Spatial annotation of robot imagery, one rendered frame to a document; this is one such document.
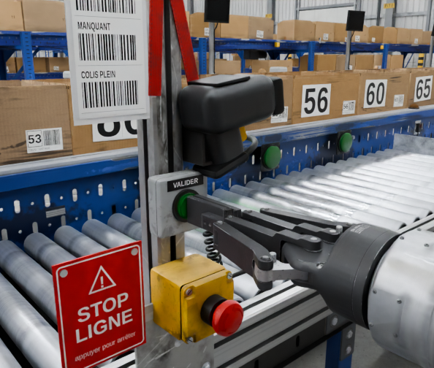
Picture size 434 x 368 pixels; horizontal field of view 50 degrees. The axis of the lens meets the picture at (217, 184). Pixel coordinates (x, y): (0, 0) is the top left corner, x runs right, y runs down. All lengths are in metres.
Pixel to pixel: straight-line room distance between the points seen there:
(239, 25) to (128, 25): 7.20
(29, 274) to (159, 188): 0.44
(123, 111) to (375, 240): 0.28
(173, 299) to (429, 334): 0.29
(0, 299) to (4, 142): 0.38
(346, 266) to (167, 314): 0.26
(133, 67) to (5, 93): 0.61
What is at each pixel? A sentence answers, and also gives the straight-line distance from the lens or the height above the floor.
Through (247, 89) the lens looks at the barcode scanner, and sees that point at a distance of 0.51.
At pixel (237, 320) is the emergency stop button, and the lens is 0.52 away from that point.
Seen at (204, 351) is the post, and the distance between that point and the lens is 0.66.
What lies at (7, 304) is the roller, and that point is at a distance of 0.80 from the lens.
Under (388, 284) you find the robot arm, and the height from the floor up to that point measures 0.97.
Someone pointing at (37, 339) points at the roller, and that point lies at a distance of 0.70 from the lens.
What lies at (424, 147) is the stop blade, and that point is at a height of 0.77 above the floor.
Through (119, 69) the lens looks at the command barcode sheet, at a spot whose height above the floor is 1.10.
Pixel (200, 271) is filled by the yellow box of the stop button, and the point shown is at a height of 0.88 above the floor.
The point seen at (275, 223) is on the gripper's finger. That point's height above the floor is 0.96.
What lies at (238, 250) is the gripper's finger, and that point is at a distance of 0.40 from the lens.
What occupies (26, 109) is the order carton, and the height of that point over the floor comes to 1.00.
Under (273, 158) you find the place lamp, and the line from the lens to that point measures 1.45.
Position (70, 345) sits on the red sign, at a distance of 0.53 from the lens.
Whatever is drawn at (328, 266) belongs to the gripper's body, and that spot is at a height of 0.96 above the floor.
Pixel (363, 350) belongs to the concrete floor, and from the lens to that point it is 2.02.
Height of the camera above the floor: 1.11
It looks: 15 degrees down
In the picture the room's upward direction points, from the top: straight up
